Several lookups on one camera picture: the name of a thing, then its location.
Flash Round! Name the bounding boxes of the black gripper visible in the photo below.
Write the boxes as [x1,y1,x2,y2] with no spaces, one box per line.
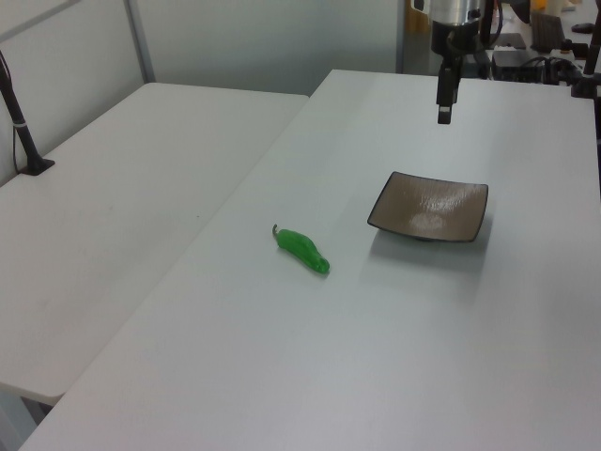
[430,20,481,126]

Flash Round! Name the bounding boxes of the green chili pepper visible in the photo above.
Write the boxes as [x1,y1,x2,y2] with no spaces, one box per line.
[270,224,331,278]

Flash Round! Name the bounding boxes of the square brown ceramic plate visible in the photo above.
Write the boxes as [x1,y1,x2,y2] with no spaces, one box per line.
[366,171,490,244]

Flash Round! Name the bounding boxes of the black electronics box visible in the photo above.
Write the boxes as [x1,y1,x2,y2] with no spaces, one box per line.
[490,49,532,81]

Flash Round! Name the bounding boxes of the brown cardboard panel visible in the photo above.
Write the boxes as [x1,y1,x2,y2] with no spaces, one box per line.
[405,0,436,35]

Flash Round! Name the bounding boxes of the dark ribbed object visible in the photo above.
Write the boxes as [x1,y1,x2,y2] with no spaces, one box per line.
[530,11,562,53]

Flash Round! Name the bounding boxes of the white side table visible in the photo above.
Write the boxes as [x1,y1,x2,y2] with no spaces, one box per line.
[0,82,311,451]

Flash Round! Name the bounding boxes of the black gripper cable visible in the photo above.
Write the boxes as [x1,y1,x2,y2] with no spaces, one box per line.
[479,0,501,49]

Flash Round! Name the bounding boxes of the black cable bundle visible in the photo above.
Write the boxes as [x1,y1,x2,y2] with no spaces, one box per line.
[530,55,583,86]

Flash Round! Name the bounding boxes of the grey partition frame post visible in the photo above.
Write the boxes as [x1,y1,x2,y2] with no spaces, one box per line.
[124,0,157,86]

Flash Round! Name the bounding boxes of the black camera stand white band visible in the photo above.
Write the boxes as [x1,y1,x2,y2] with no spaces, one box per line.
[0,49,56,178]

